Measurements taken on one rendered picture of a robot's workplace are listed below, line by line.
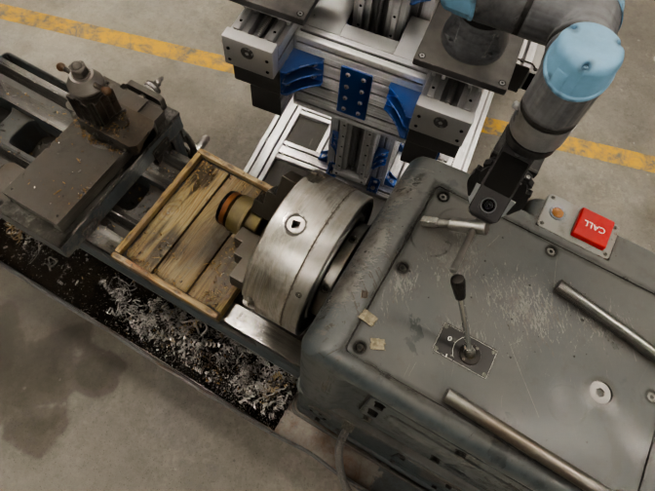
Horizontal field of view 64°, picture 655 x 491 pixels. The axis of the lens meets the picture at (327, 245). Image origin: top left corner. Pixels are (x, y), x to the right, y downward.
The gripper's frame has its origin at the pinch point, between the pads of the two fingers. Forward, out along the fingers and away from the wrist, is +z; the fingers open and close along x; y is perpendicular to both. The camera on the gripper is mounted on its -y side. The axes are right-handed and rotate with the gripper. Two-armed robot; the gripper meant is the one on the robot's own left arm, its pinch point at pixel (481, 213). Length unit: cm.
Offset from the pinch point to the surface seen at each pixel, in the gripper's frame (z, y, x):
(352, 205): 7.7, -5.6, 20.6
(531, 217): 4.7, 7.2, -8.4
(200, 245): 42, -17, 53
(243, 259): 19.3, -21.3, 35.1
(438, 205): 4.6, 0.7, 7.0
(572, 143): 130, 148, -33
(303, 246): 7.3, -17.6, 23.8
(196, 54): 130, 96, 154
